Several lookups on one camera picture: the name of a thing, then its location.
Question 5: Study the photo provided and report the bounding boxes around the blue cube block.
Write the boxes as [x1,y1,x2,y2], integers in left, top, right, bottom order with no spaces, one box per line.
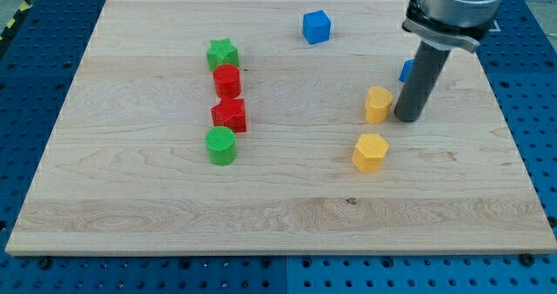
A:
[302,10,332,44]

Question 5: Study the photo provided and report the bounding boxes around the blue triangle block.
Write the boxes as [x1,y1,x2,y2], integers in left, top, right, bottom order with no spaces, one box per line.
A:
[399,59,414,83]

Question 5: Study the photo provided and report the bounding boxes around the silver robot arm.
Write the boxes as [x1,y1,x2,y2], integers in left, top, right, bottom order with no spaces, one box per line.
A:
[394,0,502,123]

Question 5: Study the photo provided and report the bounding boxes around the red star block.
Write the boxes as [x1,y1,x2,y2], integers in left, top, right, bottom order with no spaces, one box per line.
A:
[211,97,247,132]

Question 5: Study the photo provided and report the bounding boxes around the yellow hexagon block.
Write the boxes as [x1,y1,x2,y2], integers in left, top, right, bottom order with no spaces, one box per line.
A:
[352,134,389,172]

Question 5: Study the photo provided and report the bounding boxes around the yellow heart block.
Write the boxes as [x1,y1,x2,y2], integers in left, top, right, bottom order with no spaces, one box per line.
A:
[365,86,393,124]

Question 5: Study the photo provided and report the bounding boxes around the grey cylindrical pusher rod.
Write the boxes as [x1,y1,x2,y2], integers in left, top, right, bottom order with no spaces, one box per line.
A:
[394,42,450,123]

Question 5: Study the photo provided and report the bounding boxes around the light wooden board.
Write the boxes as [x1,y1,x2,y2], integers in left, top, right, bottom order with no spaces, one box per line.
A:
[6,0,556,256]

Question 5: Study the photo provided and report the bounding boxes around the red cylinder block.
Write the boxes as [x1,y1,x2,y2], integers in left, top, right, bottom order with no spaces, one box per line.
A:
[212,63,241,98]

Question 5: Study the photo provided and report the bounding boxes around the green cylinder block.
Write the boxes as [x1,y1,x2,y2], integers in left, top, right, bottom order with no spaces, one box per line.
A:
[205,126,237,165]

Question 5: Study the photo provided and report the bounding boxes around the green star block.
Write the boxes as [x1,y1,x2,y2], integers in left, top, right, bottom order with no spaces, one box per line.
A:
[206,38,239,71]

